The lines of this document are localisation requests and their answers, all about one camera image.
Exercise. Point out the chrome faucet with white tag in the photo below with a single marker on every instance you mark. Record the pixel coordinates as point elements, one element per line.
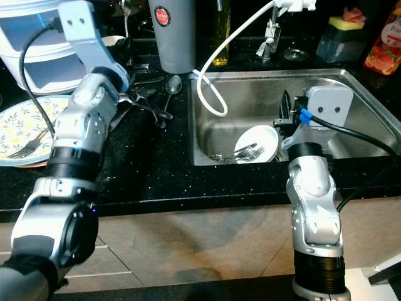
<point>270,34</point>

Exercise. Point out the grey thermos with red badge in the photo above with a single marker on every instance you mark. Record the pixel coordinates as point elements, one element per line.
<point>172,34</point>

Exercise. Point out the red dish soap bottle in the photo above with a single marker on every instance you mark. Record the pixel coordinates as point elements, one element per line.
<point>385,53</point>

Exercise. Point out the yellow and pink sponge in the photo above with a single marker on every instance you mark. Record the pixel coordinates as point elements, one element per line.
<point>348,19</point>

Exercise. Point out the floral plate with teal rim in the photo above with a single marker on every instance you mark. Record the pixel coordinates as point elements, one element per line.
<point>25,122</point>

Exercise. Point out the white bowl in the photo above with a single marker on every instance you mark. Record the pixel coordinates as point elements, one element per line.
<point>264,137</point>

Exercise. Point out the silver fork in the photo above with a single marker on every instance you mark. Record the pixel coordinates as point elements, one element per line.
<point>241,158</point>
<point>31,144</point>
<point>229,153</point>

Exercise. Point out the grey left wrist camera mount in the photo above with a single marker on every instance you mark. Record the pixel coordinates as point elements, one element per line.
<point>84,31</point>

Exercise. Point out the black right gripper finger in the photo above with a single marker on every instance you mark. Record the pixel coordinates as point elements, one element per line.
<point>286,110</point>
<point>301,106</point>

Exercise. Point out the yellow oil bottle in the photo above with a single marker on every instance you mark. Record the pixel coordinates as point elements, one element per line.
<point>221,34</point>

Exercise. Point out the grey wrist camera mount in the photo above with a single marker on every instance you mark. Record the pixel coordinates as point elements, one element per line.
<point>84,31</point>
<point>329,103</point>

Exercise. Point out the red plate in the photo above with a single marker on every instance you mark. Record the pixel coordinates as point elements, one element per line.
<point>31,165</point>

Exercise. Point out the white faucet adapter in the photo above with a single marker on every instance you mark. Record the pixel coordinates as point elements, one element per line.
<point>294,5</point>

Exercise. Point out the dark sponge holder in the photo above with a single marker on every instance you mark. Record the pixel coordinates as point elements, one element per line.
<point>341,45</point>

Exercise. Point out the stainless steel sink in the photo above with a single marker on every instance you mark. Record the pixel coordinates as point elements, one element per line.
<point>250,97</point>

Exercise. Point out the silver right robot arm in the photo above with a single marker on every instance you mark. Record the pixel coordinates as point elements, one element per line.
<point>316,200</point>

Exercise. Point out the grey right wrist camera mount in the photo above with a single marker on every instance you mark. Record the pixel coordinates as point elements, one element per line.
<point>329,103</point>

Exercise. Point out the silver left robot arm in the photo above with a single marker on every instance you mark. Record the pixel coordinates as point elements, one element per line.
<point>75,188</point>

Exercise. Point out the round metal sink strainer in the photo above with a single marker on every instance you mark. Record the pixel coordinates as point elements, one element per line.
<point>296,54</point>

